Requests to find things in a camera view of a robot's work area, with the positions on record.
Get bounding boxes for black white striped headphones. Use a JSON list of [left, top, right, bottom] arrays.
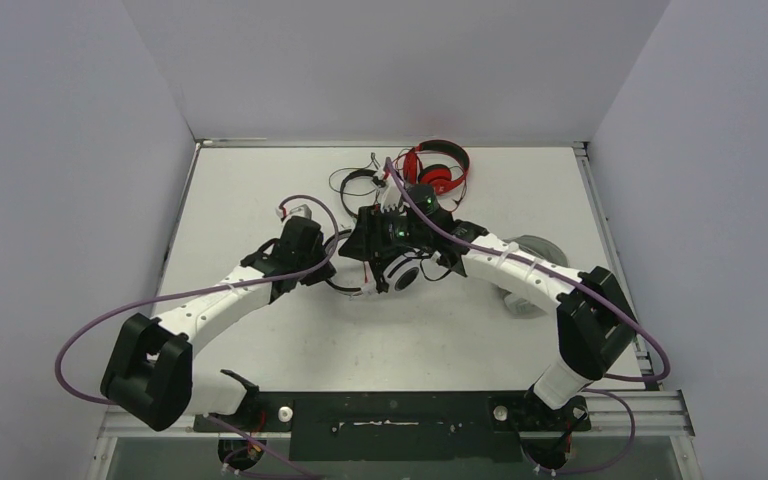
[[324, 229, 437, 297]]

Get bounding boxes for grey white headphones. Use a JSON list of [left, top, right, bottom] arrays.
[[499, 235, 569, 318]]

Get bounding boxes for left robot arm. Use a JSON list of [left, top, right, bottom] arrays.
[[100, 204, 335, 431]]

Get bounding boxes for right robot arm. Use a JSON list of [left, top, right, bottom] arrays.
[[338, 180, 637, 428]]

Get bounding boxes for red headphones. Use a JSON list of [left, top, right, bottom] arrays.
[[401, 139, 471, 195]]

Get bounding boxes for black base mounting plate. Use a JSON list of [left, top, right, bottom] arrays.
[[223, 390, 591, 463]]

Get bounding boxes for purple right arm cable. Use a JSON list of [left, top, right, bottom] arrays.
[[383, 156, 671, 477]]

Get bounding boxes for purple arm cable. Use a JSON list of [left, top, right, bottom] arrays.
[[383, 156, 671, 477], [54, 193, 341, 480]]

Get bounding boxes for red headphone cable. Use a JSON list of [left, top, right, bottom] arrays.
[[360, 148, 470, 283]]

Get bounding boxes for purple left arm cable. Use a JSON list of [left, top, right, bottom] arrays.
[[54, 193, 341, 480]]

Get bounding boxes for aluminium frame rail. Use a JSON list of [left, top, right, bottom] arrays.
[[100, 146, 692, 479]]

